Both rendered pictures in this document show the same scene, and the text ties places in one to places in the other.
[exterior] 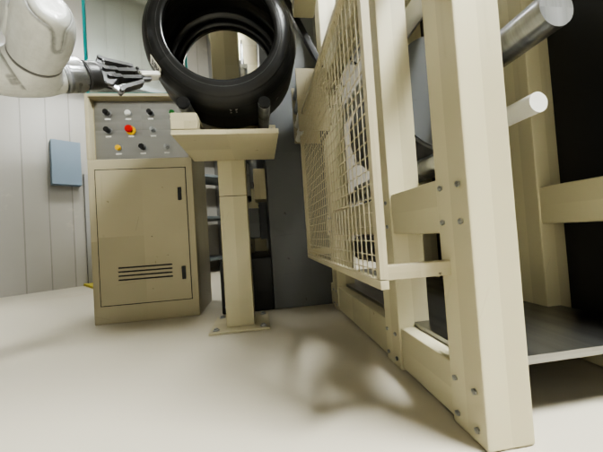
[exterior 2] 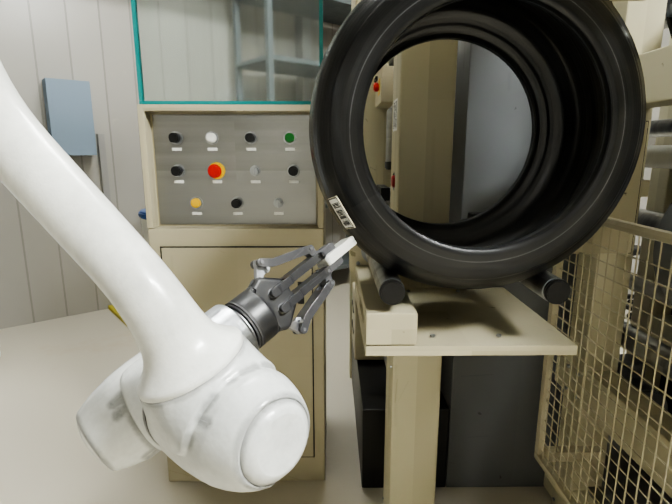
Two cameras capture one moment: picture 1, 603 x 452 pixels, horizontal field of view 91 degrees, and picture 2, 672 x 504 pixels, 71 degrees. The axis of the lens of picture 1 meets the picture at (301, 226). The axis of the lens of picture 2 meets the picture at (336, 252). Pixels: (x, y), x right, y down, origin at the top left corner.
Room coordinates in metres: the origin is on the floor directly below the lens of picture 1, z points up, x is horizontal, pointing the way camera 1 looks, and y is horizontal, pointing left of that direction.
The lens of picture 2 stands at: (0.24, 0.38, 1.13)
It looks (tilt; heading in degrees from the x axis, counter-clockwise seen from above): 12 degrees down; 7
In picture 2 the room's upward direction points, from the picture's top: straight up
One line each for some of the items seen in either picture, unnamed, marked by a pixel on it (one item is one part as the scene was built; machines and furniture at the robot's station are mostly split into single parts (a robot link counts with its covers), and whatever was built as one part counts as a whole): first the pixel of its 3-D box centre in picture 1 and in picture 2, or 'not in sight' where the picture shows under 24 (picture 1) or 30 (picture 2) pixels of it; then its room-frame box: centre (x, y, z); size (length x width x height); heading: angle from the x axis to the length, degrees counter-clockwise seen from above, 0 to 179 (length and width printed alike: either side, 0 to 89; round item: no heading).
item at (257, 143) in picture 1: (231, 146); (446, 314); (1.20, 0.27, 0.80); 0.37 x 0.36 x 0.02; 98
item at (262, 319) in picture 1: (241, 321); not in sight; (1.45, 0.32, 0.01); 0.27 x 0.27 x 0.02; 8
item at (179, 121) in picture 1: (195, 137); (380, 297); (1.18, 0.41, 0.83); 0.36 x 0.09 x 0.06; 8
